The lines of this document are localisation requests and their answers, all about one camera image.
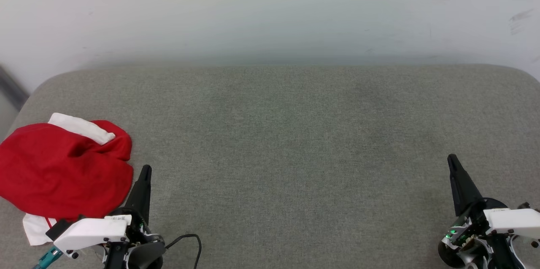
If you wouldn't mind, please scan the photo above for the thin black cable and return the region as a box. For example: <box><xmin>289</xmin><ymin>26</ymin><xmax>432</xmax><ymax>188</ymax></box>
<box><xmin>165</xmin><ymin>234</ymin><xmax>203</xmax><ymax>269</ymax></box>

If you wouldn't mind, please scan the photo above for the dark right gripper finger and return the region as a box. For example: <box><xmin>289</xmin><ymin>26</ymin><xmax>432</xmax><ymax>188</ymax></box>
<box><xmin>447</xmin><ymin>154</ymin><xmax>486</xmax><ymax>218</ymax></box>

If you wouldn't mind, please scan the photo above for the teal left camera cable plug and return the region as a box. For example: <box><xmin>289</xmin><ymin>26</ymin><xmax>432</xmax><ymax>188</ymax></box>
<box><xmin>33</xmin><ymin>246</ymin><xmax>64</xmax><ymax>269</ymax></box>

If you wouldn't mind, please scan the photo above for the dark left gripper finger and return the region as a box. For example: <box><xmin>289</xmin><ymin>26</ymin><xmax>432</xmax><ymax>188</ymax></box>
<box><xmin>125</xmin><ymin>165</ymin><xmax>152</xmax><ymax>224</ymax></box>

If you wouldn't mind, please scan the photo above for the grey fabric sofa cushion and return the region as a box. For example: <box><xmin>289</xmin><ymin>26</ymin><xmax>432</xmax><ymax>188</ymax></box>
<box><xmin>0</xmin><ymin>65</ymin><xmax>540</xmax><ymax>269</ymax></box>

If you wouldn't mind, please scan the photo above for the red and white shirt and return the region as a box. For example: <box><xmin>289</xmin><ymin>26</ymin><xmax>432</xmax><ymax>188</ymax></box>
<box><xmin>0</xmin><ymin>113</ymin><xmax>134</xmax><ymax>246</ymax></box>

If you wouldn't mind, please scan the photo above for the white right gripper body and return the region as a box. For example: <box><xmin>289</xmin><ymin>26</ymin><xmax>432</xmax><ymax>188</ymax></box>
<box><xmin>438</xmin><ymin>197</ymin><xmax>540</xmax><ymax>269</ymax></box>

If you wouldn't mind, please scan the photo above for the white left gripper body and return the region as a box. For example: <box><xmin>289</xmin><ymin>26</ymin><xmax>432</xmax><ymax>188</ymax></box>
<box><xmin>53</xmin><ymin>214</ymin><xmax>166</xmax><ymax>269</ymax></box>

